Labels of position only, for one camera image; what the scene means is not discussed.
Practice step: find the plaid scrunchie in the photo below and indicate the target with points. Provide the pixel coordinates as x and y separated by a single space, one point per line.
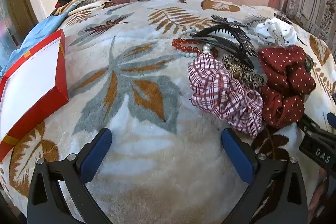
223 92

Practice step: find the white dotted scrunchie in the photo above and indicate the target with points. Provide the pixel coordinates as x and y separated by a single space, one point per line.
274 29

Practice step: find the leopard print scrunchie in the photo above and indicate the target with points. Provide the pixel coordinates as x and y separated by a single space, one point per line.
245 77

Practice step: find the red gift box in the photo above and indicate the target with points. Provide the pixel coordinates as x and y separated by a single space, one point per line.
29 77

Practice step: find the red polka dot scrunchie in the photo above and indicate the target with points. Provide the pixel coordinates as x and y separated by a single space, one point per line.
283 74

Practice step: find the wooden glass door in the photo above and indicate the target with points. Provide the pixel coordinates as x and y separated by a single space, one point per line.
13 16

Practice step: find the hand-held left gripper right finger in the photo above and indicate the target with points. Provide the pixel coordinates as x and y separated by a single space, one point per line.
237 158

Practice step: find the striped floral cushion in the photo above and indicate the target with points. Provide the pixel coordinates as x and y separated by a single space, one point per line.
312 3

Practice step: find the leaf print blanket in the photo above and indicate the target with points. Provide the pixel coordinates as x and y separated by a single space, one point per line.
147 119

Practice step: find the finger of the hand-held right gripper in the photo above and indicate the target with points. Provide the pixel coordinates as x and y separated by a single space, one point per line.
332 118
313 128

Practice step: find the light blue cloth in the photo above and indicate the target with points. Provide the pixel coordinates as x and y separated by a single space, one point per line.
39 29

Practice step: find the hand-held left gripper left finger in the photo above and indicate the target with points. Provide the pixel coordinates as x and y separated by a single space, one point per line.
95 155

